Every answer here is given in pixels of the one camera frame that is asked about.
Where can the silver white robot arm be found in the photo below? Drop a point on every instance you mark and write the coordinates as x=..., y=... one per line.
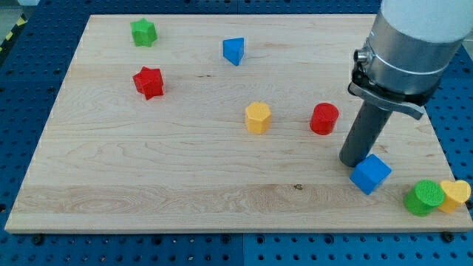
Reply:
x=409, y=47

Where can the yellow hexagon block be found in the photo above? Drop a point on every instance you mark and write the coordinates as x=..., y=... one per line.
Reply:
x=257, y=117

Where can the light wooden board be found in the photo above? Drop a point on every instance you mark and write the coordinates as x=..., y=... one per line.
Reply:
x=110, y=161

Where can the blue triangle block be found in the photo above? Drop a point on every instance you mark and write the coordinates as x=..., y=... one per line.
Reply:
x=233, y=50

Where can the red cylinder block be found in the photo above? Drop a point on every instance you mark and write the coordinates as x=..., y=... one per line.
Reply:
x=324, y=118

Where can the red star block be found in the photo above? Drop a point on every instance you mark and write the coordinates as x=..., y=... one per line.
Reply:
x=149, y=82

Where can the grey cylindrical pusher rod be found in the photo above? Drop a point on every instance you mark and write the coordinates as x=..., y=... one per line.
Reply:
x=364, y=132

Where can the green star block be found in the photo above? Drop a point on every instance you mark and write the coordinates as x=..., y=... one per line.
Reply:
x=144, y=33

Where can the blue cube block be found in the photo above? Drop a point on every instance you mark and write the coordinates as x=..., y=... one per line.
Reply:
x=370, y=173

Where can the green cylinder block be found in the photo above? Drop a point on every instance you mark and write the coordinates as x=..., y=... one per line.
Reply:
x=424, y=197

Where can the yellow heart block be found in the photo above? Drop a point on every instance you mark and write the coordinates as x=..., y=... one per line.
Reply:
x=456, y=194

